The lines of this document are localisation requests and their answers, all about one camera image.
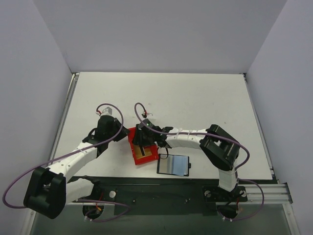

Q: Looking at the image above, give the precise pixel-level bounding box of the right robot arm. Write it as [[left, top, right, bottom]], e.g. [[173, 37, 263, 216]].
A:
[[132, 119, 243, 200]]

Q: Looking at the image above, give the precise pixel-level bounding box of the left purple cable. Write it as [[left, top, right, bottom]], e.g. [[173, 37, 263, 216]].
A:
[[2, 102, 124, 209]]

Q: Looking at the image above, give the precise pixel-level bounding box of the red plastic bin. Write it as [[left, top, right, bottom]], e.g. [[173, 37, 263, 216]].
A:
[[128, 127, 159, 165]]

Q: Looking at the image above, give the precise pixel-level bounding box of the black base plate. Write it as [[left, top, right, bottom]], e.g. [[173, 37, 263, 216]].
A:
[[82, 177, 247, 215]]

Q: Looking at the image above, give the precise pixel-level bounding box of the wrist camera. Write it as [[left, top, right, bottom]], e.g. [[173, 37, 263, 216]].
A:
[[141, 111, 154, 118], [96, 106, 112, 117]]

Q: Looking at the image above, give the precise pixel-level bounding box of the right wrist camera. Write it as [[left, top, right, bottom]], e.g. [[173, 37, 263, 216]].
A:
[[141, 111, 154, 118]]

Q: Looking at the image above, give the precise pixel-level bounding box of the black card holder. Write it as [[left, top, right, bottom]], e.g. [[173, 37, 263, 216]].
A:
[[156, 154, 191, 177]]

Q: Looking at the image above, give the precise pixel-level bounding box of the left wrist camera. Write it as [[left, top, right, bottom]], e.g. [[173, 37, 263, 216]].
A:
[[96, 106, 112, 117]]

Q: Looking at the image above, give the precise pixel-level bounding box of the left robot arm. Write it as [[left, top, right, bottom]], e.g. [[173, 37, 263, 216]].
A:
[[23, 115, 130, 219]]

